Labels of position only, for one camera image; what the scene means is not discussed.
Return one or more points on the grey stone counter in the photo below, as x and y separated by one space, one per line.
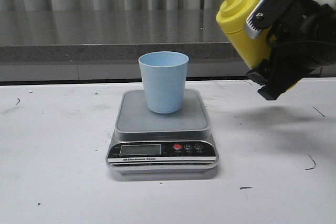
98 45

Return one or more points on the silver electronic kitchen scale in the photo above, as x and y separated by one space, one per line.
149 146

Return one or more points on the yellow squeeze bottle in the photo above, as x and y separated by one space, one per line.
231 17

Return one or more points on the light blue plastic cup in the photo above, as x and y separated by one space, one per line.
163 76

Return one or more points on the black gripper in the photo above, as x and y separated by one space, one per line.
304 34

